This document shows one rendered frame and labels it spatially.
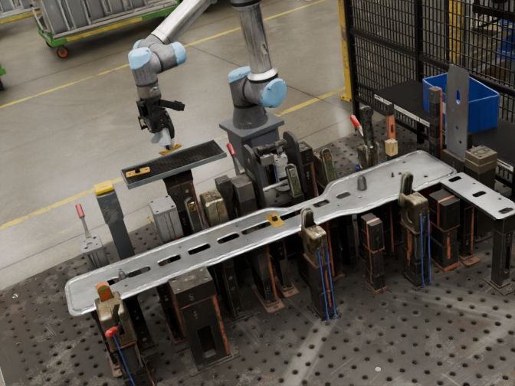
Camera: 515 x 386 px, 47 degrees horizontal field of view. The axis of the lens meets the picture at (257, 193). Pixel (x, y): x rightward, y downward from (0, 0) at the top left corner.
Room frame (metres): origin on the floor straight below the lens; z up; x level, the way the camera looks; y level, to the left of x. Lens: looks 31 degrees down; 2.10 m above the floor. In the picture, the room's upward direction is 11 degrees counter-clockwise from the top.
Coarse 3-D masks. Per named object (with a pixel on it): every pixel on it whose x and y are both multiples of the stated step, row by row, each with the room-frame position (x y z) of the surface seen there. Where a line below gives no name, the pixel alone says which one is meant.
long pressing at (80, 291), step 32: (416, 160) 1.86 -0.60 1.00; (352, 192) 1.73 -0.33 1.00; (384, 192) 1.69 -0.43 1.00; (224, 224) 1.67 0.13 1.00; (256, 224) 1.64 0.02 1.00; (288, 224) 1.61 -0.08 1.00; (160, 256) 1.57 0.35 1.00; (192, 256) 1.53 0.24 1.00; (224, 256) 1.51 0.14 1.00; (128, 288) 1.43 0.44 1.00
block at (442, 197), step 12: (444, 192) 1.65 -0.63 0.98; (432, 204) 1.64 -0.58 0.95; (444, 204) 1.58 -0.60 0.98; (456, 204) 1.59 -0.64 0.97; (432, 216) 1.63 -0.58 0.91; (444, 216) 1.57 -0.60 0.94; (456, 216) 1.59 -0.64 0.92; (432, 228) 1.64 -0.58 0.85; (444, 228) 1.57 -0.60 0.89; (456, 228) 1.60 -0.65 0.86; (432, 240) 1.63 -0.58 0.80; (444, 240) 1.59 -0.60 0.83; (456, 240) 1.60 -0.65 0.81; (432, 252) 1.64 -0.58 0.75; (444, 252) 1.58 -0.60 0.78; (456, 252) 1.59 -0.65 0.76; (432, 264) 1.62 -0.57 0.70; (444, 264) 1.58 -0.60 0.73; (456, 264) 1.59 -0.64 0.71
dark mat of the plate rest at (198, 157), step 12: (204, 144) 2.00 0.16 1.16; (216, 144) 1.98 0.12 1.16; (168, 156) 1.96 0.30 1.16; (180, 156) 1.94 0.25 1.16; (192, 156) 1.92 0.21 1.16; (204, 156) 1.90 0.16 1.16; (132, 168) 1.91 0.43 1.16; (156, 168) 1.87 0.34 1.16; (168, 168) 1.86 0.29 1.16; (132, 180) 1.82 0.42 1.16
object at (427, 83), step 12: (432, 84) 2.23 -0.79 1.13; (444, 84) 2.24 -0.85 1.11; (480, 84) 2.08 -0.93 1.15; (444, 96) 2.04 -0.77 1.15; (480, 96) 2.08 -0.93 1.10; (492, 96) 1.94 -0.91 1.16; (444, 108) 2.04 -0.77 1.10; (468, 108) 1.93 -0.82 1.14; (480, 108) 1.94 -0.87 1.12; (492, 108) 1.94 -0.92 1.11; (444, 120) 2.04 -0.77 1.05; (468, 120) 1.93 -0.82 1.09; (480, 120) 1.94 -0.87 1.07; (492, 120) 1.94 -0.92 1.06
